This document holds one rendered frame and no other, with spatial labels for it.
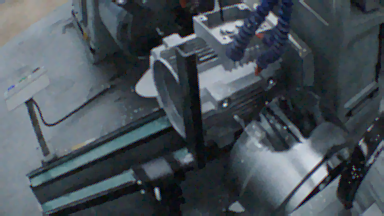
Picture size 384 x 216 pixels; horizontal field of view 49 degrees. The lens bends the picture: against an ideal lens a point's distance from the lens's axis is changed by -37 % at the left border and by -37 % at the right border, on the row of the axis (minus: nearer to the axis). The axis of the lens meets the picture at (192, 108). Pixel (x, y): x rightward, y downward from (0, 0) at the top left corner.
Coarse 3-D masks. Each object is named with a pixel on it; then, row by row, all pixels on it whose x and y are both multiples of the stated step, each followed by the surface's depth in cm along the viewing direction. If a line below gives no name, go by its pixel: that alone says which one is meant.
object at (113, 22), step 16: (144, 0) 121; (160, 0) 123; (176, 0) 126; (192, 0) 127; (208, 0) 131; (112, 16) 125; (128, 16) 122; (176, 16) 130; (192, 16) 132; (112, 32) 128; (128, 32) 126; (144, 32) 128; (176, 32) 133; (192, 32) 135; (128, 48) 129; (144, 48) 131
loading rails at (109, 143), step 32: (128, 128) 123; (160, 128) 123; (64, 160) 117; (96, 160) 118; (128, 160) 124; (224, 160) 122; (64, 192) 119; (96, 192) 111; (128, 192) 114; (192, 192) 124
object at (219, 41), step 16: (208, 16) 112; (224, 16) 114; (240, 16) 115; (208, 32) 107; (224, 32) 109; (256, 32) 107; (224, 48) 105; (256, 48) 109; (224, 64) 108; (240, 64) 110
